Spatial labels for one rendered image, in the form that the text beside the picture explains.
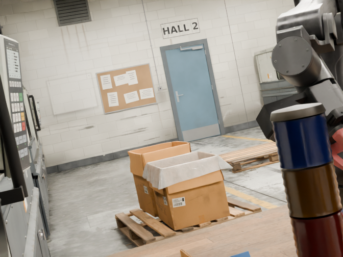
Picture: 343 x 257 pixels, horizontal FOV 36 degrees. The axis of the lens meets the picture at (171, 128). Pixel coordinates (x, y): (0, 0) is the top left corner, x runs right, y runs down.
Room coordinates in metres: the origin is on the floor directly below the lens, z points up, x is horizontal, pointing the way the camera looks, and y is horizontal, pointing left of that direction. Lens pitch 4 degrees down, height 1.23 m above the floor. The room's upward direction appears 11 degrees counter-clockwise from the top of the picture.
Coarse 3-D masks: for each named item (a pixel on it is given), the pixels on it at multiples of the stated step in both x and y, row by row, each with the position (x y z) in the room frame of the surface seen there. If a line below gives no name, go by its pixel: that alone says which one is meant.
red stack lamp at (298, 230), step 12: (324, 216) 0.36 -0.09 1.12; (336, 216) 0.36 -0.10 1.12; (300, 228) 0.36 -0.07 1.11; (312, 228) 0.36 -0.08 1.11; (324, 228) 0.35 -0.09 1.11; (336, 228) 0.36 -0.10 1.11; (300, 240) 0.36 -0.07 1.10; (312, 240) 0.36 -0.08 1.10; (324, 240) 0.35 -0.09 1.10; (336, 240) 0.36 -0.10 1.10; (300, 252) 0.37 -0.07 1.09; (312, 252) 0.36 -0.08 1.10; (324, 252) 0.35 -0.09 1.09; (336, 252) 0.35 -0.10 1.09
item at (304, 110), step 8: (304, 104) 0.37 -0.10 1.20; (312, 104) 0.37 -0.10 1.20; (320, 104) 0.36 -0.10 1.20; (272, 112) 0.37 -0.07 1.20; (280, 112) 0.36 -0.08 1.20; (288, 112) 0.36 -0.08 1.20; (296, 112) 0.35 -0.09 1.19; (304, 112) 0.35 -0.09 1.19; (312, 112) 0.35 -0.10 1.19; (320, 112) 0.36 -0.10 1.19; (272, 120) 0.37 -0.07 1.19; (280, 120) 0.36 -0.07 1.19
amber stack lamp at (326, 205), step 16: (288, 176) 0.36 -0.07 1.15; (304, 176) 0.36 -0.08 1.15; (320, 176) 0.35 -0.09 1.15; (336, 176) 0.37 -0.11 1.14; (288, 192) 0.37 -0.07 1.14; (304, 192) 0.36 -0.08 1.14; (320, 192) 0.35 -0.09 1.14; (336, 192) 0.36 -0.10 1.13; (288, 208) 0.37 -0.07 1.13; (304, 208) 0.36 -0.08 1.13; (320, 208) 0.35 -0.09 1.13; (336, 208) 0.36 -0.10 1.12
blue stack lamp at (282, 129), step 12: (288, 120) 0.36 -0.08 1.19; (300, 120) 0.35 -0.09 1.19; (312, 120) 0.36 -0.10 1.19; (324, 120) 0.36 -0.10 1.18; (276, 132) 0.37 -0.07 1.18; (288, 132) 0.36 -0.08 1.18; (300, 132) 0.35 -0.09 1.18; (312, 132) 0.35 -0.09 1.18; (324, 132) 0.36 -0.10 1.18; (276, 144) 0.37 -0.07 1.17; (288, 144) 0.36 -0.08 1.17; (300, 144) 0.35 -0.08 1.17; (312, 144) 0.35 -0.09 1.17; (324, 144) 0.36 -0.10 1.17; (288, 156) 0.36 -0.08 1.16; (300, 156) 0.36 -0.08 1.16; (312, 156) 0.35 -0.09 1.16; (324, 156) 0.36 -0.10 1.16; (288, 168) 0.36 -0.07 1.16
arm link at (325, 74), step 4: (320, 56) 0.80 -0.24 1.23; (324, 64) 0.79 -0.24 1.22; (324, 68) 0.78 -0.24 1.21; (328, 68) 0.79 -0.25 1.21; (320, 72) 0.77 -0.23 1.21; (324, 72) 0.77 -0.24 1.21; (328, 72) 0.78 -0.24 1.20; (320, 76) 0.77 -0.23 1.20; (324, 76) 0.77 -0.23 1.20; (328, 76) 0.77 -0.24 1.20; (332, 76) 0.78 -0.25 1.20; (316, 80) 0.77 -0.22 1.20; (320, 80) 0.77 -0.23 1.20; (324, 80) 0.77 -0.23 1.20; (332, 80) 0.78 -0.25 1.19; (312, 84) 0.77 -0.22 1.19; (316, 84) 0.77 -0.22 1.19; (296, 88) 0.79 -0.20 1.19; (300, 88) 0.78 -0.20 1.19; (304, 88) 0.78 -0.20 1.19; (300, 92) 0.79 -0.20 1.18
